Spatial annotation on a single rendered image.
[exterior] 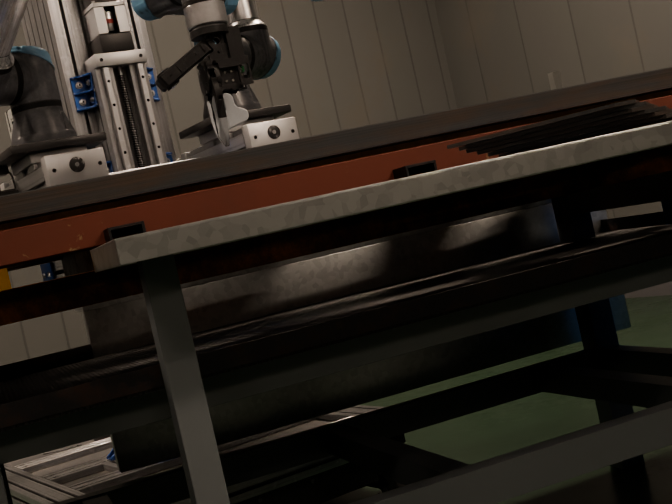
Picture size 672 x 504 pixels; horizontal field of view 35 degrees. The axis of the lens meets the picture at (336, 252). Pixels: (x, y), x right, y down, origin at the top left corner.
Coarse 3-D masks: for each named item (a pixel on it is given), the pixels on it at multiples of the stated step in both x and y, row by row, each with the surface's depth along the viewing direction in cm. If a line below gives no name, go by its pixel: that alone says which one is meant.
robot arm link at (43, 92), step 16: (16, 48) 240; (32, 48) 241; (16, 64) 237; (32, 64) 241; (48, 64) 244; (32, 80) 240; (48, 80) 243; (16, 96) 238; (32, 96) 241; (48, 96) 242
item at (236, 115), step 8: (224, 96) 188; (224, 104) 189; (232, 104) 189; (216, 112) 188; (232, 112) 189; (240, 112) 189; (216, 120) 189; (224, 120) 188; (232, 120) 189; (240, 120) 189; (224, 128) 188; (224, 136) 189
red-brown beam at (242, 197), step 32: (640, 96) 179; (480, 128) 169; (512, 128) 168; (320, 160) 160; (352, 160) 159; (384, 160) 160; (416, 160) 162; (448, 160) 164; (480, 160) 166; (160, 192) 152; (192, 192) 151; (224, 192) 152; (256, 192) 154; (288, 192) 155; (320, 192) 157; (0, 224) 145; (32, 224) 143; (64, 224) 145; (96, 224) 146; (160, 224) 149; (0, 256) 142; (32, 256) 143
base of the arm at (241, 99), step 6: (246, 90) 268; (234, 96) 265; (240, 96) 266; (246, 96) 267; (252, 96) 271; (204, 102) 270; (234, 102) 264; (240, 102) 265; (246, 102) 266; (252, 102) 267; (258, 102) 270; (204, 108) 269; (246, 108) 265; (252, 108) 266; (258, 108) 269; (204, 114) 268
